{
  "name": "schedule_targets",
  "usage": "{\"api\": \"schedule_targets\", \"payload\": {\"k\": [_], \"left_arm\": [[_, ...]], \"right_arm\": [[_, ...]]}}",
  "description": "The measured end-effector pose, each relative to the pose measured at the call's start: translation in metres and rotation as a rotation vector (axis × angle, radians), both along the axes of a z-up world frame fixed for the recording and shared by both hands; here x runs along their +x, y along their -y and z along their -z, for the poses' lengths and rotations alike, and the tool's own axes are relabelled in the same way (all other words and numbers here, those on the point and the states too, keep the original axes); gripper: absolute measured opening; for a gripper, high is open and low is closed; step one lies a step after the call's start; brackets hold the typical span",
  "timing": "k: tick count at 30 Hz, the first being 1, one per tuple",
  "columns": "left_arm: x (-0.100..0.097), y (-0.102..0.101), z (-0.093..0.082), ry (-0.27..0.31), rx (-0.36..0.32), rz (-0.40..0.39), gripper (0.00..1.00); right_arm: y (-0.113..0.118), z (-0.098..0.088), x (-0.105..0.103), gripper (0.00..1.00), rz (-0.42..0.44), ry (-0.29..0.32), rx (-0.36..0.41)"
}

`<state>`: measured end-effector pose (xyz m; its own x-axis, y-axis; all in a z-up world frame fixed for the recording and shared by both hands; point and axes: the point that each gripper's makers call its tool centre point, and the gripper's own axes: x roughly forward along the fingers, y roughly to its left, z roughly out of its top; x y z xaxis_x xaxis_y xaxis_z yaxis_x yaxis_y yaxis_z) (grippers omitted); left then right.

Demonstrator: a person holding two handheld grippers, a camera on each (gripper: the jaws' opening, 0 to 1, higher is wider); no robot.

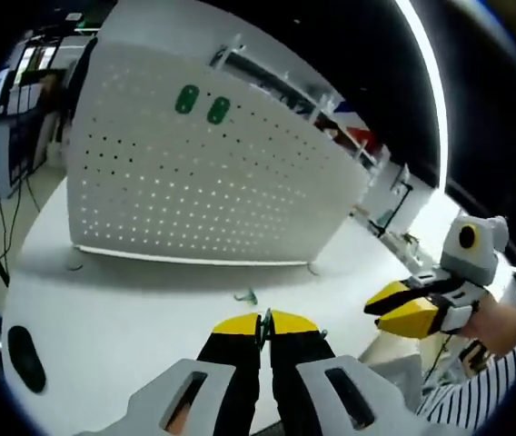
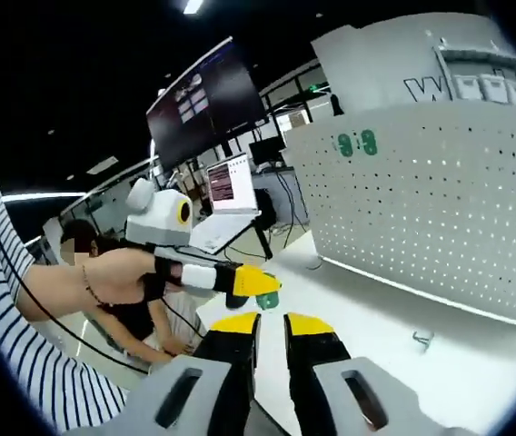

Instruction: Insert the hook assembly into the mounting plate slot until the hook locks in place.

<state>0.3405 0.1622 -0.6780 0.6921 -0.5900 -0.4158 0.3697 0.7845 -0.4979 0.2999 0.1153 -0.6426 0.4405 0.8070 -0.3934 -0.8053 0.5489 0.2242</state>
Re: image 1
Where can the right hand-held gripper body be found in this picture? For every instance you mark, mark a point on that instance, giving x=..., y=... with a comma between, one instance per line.
x=471, y=259

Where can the person's right hand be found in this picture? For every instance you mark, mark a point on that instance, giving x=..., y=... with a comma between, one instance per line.
x=494, y=322

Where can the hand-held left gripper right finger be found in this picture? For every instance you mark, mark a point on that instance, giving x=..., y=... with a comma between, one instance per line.
x=299, y=372

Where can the green hook assembly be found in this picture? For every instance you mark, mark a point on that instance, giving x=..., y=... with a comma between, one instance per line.
x=249, y=297
x=263, y=329
x=218, y=110
x=187, y=99

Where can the white perforated mounting plate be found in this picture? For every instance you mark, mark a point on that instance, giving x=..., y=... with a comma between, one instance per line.
x=203, y=195

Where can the black computer mouse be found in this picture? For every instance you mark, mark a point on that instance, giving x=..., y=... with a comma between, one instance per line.
x=26, y=359

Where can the metal storage shelf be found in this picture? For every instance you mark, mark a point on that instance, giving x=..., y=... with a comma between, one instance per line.
x=330, y=104

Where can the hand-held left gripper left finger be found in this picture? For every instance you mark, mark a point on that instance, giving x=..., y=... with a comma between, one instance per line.
x=231, y=372

